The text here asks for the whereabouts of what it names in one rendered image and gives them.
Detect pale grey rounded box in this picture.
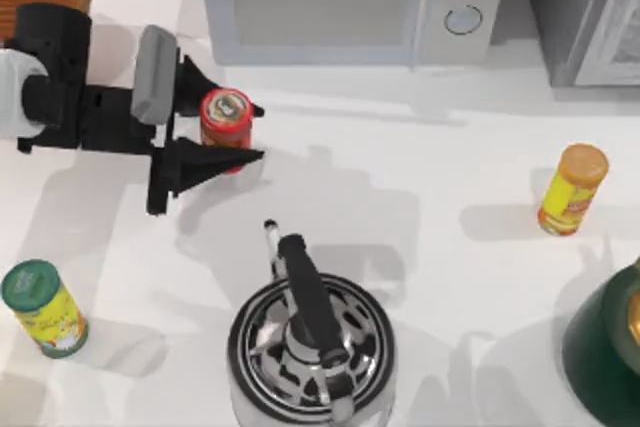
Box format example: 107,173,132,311
130,25,180,125

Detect yellow can with green lid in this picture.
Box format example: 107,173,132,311
0,258,90,360

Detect dark green pot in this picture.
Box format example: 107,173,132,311
560,255,640,424

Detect yellow can with orange lid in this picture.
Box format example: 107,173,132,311
536,142,610,238

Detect grey cabinet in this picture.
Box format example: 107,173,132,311
518,0,640,89

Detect silver kettle with black handle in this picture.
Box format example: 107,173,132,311
226,218,400,427

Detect red can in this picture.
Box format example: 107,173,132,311
199,87,255,176

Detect pale microwave oven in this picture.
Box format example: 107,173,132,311
194,0,514,69

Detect microwave door handle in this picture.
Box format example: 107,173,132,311
411,0,434,71

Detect microwave knob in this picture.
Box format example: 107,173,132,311
443,3,485,38

